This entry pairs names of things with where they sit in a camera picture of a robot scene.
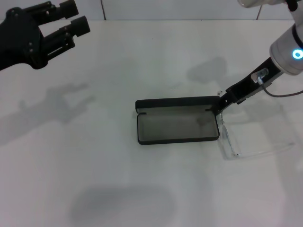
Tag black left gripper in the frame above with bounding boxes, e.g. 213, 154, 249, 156
0, 0, 91, 71

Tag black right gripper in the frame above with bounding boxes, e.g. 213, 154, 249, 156
215, 57, 284, 114

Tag clear transparent glasses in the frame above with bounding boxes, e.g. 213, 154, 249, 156
215, 89, 296, 161

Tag black glasses case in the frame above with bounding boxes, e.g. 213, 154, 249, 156
135, 96, 220, 146

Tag right gripper cable with connector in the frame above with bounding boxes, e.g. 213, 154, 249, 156
251, 68, 303, 97

